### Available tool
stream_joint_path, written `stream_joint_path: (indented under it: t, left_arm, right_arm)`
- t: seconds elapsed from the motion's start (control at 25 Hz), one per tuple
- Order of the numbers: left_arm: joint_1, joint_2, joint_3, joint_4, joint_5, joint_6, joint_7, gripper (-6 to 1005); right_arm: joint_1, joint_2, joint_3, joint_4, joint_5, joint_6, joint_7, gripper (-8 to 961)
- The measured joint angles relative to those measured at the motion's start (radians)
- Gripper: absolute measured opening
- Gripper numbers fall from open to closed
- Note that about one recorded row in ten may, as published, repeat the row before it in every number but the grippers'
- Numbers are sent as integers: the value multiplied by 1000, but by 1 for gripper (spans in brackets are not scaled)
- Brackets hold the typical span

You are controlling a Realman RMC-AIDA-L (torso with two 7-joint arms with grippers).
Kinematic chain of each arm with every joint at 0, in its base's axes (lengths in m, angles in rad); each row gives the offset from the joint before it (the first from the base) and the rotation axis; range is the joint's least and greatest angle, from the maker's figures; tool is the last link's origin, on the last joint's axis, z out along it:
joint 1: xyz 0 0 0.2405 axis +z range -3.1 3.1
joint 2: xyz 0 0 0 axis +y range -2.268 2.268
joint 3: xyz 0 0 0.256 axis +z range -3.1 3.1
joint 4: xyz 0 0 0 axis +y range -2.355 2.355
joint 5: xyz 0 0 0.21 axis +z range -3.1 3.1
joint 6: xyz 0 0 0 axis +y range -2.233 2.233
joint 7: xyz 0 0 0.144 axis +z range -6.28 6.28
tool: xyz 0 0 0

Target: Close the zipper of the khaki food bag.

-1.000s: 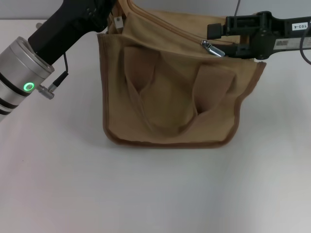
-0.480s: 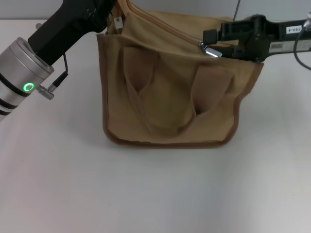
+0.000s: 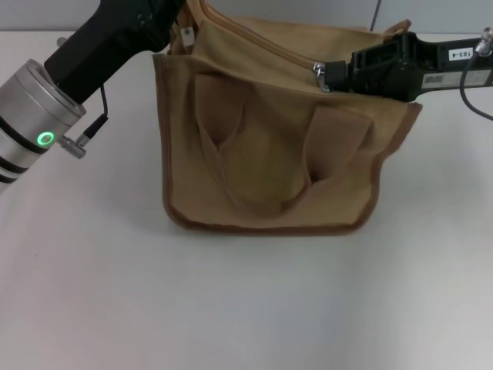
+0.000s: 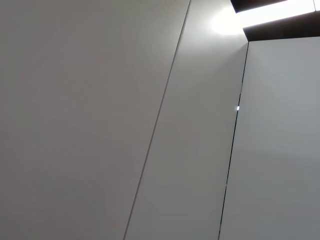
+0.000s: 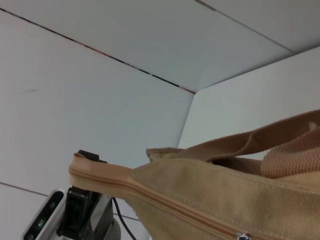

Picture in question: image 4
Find bright ceiling light strip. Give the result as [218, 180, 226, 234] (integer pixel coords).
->
[234, 0, 320, 27]

